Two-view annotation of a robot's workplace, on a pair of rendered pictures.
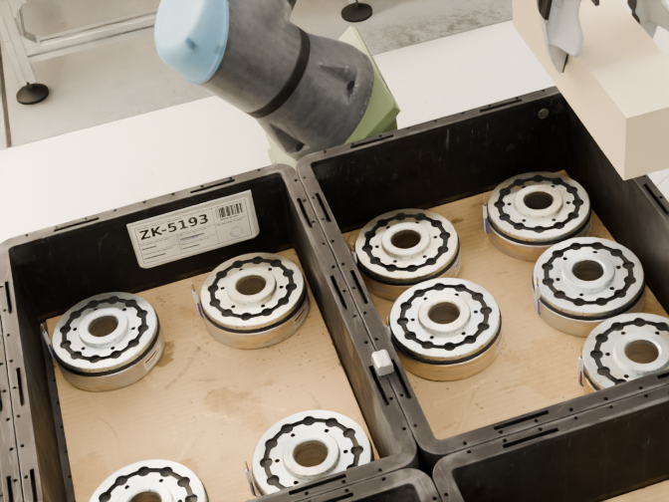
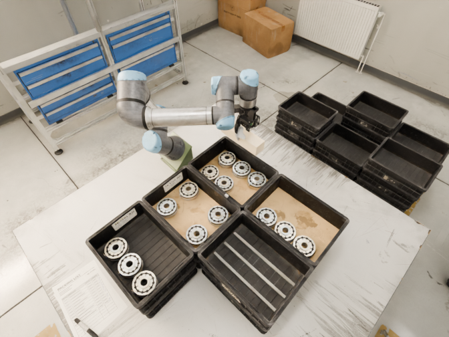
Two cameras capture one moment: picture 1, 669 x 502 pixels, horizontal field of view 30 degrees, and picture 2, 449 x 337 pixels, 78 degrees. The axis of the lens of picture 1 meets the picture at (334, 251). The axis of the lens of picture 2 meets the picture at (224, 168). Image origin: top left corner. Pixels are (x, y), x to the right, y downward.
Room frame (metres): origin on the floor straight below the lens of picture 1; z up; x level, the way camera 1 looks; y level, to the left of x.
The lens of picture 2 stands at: (0.10, 0.41, 2.07)
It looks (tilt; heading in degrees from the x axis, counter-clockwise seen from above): 52 degrees down; 324
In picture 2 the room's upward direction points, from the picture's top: 1 degrees counter-clockwise
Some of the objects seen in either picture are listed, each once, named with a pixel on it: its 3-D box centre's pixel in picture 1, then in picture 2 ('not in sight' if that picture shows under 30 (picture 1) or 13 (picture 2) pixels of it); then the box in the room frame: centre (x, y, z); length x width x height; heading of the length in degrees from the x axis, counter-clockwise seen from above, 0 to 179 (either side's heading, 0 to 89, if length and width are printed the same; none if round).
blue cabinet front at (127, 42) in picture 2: not in sight; (145, 50); (2.78, -0.55, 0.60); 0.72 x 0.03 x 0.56; 98
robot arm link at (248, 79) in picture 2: not in sight; (248, 84); (0.83, -0.24, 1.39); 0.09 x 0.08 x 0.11; 54
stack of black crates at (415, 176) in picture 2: not in sight; (390, 180); (0.34, -1.31, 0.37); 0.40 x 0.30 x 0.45; 8
